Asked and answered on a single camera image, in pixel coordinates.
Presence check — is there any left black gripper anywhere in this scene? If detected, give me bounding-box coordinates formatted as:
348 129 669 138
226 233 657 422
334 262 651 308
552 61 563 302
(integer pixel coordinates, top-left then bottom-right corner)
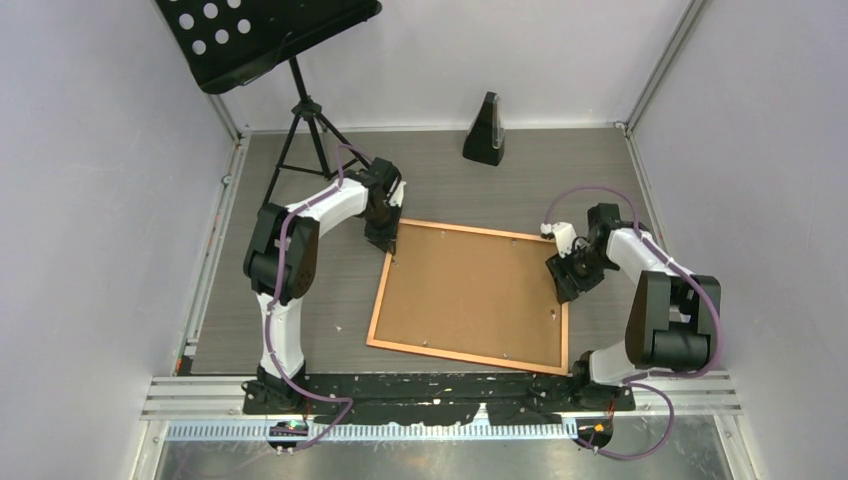
362 202 403 256

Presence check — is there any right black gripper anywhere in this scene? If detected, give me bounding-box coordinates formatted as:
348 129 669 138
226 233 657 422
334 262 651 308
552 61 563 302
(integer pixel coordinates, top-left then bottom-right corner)
547 244 617 305

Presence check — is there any brown cardboard backing board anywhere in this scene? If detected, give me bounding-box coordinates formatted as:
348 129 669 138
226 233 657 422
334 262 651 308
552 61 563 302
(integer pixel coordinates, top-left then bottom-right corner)
373 225 564 369

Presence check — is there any orange wooden picture frame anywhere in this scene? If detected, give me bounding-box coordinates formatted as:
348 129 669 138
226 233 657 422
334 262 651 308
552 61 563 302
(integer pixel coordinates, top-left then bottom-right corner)
365 218 571 377

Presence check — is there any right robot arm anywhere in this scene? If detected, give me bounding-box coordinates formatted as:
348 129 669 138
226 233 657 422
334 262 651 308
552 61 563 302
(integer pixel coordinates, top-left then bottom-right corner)
540 203 721 411

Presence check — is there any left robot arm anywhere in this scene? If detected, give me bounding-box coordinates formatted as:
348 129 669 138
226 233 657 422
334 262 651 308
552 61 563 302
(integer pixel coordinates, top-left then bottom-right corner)
242 158 405 415

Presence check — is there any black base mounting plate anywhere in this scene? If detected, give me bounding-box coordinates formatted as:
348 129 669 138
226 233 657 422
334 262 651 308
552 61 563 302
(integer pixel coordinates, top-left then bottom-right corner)
241 373 635 426

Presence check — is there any black metronome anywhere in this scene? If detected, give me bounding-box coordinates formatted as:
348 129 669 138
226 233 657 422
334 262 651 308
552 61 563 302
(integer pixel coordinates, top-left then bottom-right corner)
462 91 505 166

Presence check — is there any black music stand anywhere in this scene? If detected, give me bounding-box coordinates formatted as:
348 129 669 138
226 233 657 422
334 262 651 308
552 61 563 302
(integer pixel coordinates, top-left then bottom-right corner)
154 0 382 195

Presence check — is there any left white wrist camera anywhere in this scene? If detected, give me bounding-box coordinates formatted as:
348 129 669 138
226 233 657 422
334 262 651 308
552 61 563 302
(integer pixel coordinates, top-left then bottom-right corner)
388 180 407 208

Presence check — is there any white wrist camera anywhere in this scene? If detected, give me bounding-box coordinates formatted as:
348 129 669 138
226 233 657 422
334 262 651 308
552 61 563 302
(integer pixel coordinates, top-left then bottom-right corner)
540 222 578 258
388 180 407 208

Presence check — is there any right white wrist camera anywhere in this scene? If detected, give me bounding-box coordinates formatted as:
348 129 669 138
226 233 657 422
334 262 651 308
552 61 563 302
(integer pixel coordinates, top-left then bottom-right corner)
540 222 578 258

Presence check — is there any white slotted cable duct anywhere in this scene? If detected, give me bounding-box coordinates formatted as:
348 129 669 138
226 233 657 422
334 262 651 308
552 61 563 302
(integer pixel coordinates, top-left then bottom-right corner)
164 421 579 443

